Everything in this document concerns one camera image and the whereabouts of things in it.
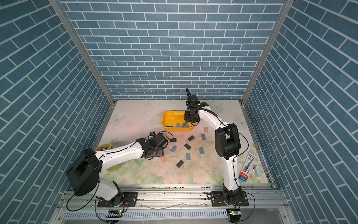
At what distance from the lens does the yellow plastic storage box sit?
103 cm

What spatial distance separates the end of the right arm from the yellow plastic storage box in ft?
0.47

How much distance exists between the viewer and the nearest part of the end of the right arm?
72 cm
